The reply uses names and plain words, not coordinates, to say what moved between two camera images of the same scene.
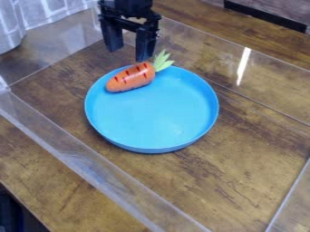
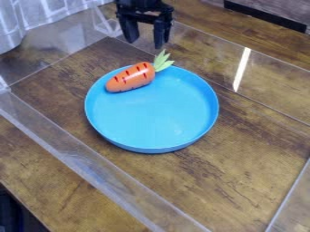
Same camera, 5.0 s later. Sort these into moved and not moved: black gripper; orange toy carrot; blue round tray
Moved: black gripper
Not moved: blue round tray; orange toy carrot
